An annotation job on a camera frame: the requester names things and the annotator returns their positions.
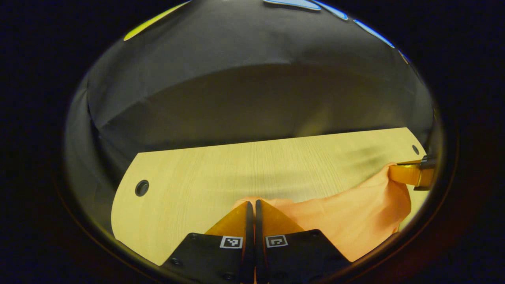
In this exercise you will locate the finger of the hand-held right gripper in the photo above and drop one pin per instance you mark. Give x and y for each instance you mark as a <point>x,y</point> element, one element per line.
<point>406,173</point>

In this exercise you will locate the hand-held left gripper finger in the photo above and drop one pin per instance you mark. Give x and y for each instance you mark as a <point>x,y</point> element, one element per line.
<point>249,252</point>
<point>259,252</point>

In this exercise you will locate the orange T-shirt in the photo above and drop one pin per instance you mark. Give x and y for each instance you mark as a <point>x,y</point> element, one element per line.
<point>355,217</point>

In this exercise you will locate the black backdrop cloth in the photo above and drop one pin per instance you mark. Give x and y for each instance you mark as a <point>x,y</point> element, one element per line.
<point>256,79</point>

